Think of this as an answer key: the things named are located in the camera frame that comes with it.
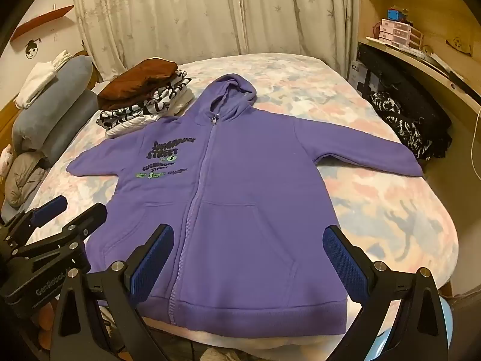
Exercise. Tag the red wall shelf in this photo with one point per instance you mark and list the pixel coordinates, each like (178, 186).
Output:
(45, 20)

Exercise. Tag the light blue plastic object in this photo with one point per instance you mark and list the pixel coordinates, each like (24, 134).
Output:
(448, 319)

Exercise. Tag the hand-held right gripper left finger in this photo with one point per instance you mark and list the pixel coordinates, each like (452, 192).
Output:
(150, 263)

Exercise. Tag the black and white patterned garment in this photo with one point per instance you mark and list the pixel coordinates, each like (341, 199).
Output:
(131, 114)

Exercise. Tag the wooden bookshelf desk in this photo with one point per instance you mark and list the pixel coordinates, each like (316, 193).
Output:
(424, 3)

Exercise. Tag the beige leaf print curtain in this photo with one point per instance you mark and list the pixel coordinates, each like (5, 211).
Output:
(188, 15)

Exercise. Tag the pastel cat print blanket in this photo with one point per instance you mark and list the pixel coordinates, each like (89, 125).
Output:
(375, 203)

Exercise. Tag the brown folded garment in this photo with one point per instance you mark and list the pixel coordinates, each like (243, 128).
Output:
(139, 79)

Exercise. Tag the pink and white plush toy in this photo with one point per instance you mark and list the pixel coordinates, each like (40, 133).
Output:
(4, 161)

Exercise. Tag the pink drawer organiser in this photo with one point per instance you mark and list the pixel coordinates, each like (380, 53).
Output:
(394, 32)

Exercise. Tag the white folded cloth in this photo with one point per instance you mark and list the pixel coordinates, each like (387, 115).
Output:
(35, 79)

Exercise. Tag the blue toy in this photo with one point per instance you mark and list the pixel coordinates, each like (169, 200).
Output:
(400, 14)

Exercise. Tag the white folded garment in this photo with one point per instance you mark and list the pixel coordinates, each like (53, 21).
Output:
(124, 128)

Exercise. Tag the black cloth with white print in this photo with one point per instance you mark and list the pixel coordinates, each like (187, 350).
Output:
(390, 112)

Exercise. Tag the clear desk organiser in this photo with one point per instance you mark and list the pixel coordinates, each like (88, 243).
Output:
(418, 39)

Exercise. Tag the purple zip hoodie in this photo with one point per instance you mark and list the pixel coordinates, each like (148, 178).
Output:
(240, 180)

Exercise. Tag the face wall sticker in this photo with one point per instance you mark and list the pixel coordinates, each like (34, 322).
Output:
(32, 49)

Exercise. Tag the white cardboard box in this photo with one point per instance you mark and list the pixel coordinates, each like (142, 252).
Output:
(362, 79)

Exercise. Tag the black bag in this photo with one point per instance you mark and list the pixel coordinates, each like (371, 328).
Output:
(409, 90)

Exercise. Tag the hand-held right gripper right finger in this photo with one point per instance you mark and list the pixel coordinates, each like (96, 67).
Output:
(342, 267)

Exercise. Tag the beige crumpled pillow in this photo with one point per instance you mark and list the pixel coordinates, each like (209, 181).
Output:
(24, 176)

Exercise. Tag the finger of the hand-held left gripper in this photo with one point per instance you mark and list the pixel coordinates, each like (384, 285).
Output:
(50, 207)
(90, 214)

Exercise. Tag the blue-grey pillow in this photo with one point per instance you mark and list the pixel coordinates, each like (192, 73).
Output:
(71, 120)
(64, 82)

